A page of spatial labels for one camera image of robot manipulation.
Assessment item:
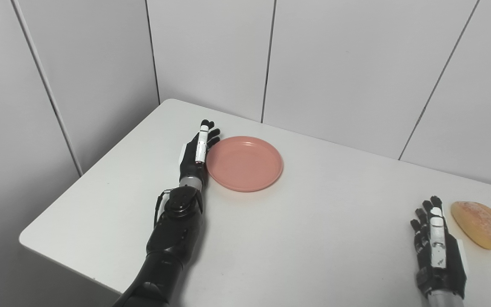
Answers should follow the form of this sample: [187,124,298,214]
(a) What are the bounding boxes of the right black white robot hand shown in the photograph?
[410,196,470,299]

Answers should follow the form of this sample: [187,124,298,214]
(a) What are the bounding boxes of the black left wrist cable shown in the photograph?
[153,189,173,226]

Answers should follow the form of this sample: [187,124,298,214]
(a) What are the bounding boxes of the golden bread roll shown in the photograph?
[450,200,491,250]

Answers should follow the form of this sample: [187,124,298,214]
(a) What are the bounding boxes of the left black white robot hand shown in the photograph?
[179,119,221,188]

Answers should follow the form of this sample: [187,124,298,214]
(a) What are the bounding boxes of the pink round plate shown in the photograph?
[205,136,284,193]

